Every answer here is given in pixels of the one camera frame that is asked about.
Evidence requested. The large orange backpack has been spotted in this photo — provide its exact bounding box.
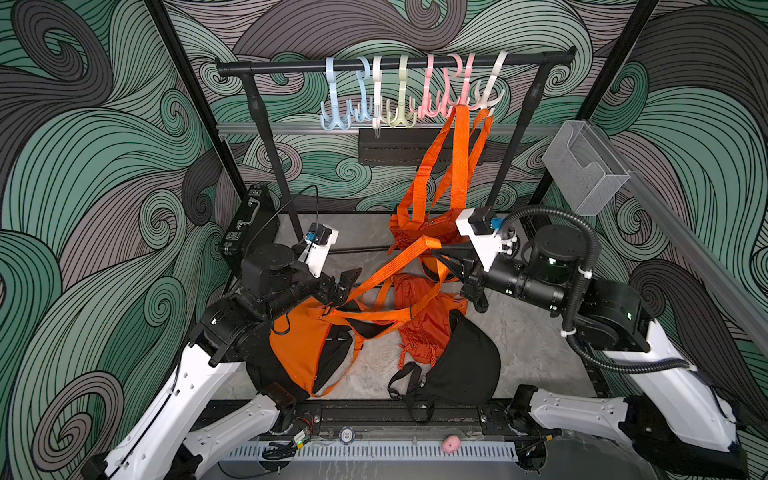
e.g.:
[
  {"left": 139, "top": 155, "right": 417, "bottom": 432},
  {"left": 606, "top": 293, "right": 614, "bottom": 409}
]
[{"left": 269, "top": 236, "right": 448, "bottom": 398}]

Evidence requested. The orange sling bag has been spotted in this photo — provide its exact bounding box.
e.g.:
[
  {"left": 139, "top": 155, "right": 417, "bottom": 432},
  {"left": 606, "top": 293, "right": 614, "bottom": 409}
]
[{"left": 413, "top": 106, "right": 494, "bottom": 245}]

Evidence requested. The red-orange drawstring bag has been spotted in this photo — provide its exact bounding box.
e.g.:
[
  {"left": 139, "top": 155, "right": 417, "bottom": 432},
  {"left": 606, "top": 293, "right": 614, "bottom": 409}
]
[
  {"left": 389, "top": 106, "right": 471, "bottom": 252},
  {"left": 393, "top": 274, "right": 468, "bottom": 369}
]

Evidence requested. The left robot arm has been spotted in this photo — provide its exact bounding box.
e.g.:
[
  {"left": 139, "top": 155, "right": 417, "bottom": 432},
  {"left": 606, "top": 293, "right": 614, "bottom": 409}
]
[{"left": 82, "top": 239, "right": 362, "bottom": 479}]

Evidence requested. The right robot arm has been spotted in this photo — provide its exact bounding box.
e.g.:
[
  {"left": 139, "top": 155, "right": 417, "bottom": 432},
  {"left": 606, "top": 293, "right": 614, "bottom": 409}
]
[{"left": 455, "top": 205, "right": 748, "bottom": 479}]

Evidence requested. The black bag right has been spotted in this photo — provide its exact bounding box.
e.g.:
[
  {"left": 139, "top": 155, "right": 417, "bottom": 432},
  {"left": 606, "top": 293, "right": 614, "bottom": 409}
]
[{"left": 388, "top": 310, "right": 501, "bottom": 424}]

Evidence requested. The light blue hook leftmost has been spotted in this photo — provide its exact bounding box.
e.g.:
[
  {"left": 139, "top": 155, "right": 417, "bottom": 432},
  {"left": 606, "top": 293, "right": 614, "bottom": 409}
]
[{"left": 320, "top": 57, "right": 352, "bottom": 131}]

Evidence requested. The light blue hook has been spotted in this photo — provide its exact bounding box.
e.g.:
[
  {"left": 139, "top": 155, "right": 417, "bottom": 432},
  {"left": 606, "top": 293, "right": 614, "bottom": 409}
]
[
  {"left": 353, "top": 56, "right": 374, "bottom": 123},
  {"left": 320, "top": 57, "right": 352, "bottom": 131}
]

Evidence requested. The white hook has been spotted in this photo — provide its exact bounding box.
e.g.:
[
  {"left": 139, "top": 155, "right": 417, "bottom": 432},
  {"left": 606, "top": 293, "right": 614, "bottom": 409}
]
[
  {"left": 473, "top": 50, "right": 508, "bottom": 113},
  {"left": 371, "top": 56, "right": 383, "bottom": 138}
]

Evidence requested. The pink hook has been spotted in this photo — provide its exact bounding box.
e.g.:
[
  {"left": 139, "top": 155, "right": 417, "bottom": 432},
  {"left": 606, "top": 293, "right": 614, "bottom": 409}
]
[
  {"left": 439, "top": 53, "right": 464, "bottom": 119},
  {"left": 455, "top": 53, "right": 478, "bottom": 111},
  {"left": 410, "top": 54, "right": 440, "bottom": 120}
]

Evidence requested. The white hook rightmost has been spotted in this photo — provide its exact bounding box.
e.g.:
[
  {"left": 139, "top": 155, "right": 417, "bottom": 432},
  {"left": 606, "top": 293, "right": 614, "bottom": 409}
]
[{"left": 473, "top": 50, "right": 508, "bottom": 113}]

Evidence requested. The pale green hook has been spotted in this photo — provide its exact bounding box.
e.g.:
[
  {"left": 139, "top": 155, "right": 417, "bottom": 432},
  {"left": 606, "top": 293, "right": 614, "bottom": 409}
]
[{"left": 386, "top": 54, "right": 418, "bottom": 128}]

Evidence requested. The black round mat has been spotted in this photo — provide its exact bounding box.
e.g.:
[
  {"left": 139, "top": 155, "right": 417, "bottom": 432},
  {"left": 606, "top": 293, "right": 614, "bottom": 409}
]
[{"left": 246, "top": 337, "right": 309, "bottom": 401}]

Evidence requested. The pink small object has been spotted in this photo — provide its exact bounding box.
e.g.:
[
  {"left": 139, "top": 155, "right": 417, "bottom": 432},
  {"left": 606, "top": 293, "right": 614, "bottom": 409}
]
[{"left": 441, "top": 435, "right": 461, "bottom": 455}]

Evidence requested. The black clothes rack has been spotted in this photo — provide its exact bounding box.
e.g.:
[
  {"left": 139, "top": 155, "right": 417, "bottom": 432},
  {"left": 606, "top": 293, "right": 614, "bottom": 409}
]
[{"left": 215, "top": 46, "right": 578, "bottom": 313}]

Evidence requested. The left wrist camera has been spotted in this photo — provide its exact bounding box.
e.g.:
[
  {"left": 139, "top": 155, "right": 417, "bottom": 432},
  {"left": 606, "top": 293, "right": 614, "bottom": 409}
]
[{"left": 298, "top": 222, "right": 339, "bottom": 278}]

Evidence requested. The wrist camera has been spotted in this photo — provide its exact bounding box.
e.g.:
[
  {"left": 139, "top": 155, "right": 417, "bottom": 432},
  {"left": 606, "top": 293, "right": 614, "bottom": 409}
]
[
  {"left": 298, "top": 222, "right": 339, "bottom": 278},
  {"left": 456, "top": 207, "right": 519, "bottom": 272}
]

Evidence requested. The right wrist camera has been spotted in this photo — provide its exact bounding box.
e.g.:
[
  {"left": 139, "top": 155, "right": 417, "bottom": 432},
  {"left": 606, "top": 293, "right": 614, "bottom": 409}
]
[{"left": 456, "top": 207, "right": 519, "bottom": 272}]

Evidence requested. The black case on wall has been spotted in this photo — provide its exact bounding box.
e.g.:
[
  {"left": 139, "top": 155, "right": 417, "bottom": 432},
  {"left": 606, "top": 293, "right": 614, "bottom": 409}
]
[{"left": 221, "top": 185, "right": 280, "bottom": 267}]

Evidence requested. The black wall shelf tray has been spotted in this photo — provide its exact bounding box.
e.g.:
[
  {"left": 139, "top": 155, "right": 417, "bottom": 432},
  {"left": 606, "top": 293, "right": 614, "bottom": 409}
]
[{"left": 358, "top": 127, "right": 481, "bottom": 167}]

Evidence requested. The white mesh wall basket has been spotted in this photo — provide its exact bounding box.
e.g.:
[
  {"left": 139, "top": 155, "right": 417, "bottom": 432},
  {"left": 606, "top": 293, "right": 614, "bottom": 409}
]
[{"left": 543, "top": 120, "right": 630, "bottom": 217}]

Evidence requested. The white slotted cable duct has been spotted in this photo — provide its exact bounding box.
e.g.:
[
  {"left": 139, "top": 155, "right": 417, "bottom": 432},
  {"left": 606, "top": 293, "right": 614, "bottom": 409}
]
[{"left": 221, "top": 440, "right": 520, "bottom": 464}]

